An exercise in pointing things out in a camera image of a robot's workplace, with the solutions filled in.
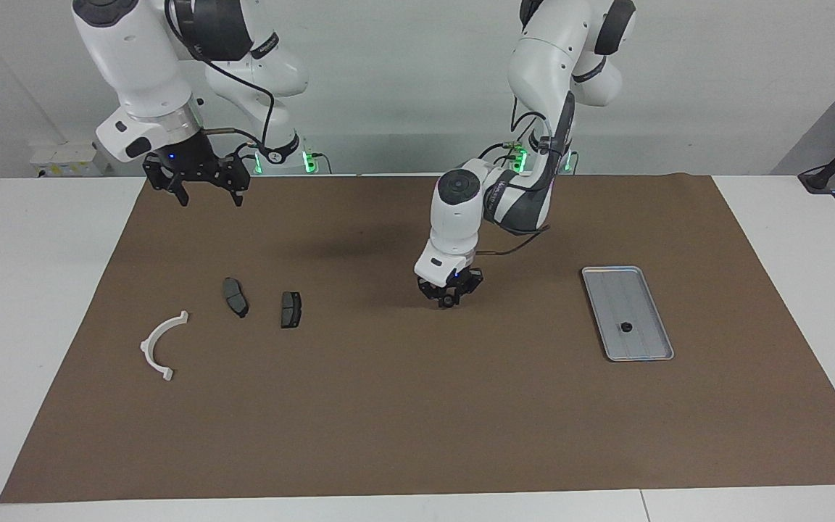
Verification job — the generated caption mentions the black base cables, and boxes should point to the black base cables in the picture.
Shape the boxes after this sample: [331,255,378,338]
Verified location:
[479,141,527,171]

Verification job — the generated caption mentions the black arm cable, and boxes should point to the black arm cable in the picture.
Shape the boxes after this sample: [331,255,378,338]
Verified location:
[164,0,277,149]
[475,109,578,256]

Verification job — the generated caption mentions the white curved plastic bracket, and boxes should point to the white curved plastic bracket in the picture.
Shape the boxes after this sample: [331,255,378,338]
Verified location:
[140,310,190,382]

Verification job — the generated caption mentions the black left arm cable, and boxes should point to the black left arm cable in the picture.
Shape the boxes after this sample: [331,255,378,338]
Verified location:
[475,109,578,256]

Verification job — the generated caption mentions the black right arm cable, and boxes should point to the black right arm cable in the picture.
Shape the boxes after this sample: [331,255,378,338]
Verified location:
[164,0,277,149]

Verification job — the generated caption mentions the white power strip box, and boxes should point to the white power strip box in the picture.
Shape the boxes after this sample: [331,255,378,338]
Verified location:
[30,141,110,177]

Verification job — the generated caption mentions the brown table mat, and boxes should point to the brown table mat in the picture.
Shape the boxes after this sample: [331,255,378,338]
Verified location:
[0,174,835,504]

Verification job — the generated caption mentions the dark grey curved brake pad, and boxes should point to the dark grey curved brake pad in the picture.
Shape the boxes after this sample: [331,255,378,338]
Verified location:
[223,277,249,319]

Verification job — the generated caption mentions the silver metal tray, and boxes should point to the silver metal tray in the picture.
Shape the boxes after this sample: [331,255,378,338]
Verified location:
[581,266,675,362]

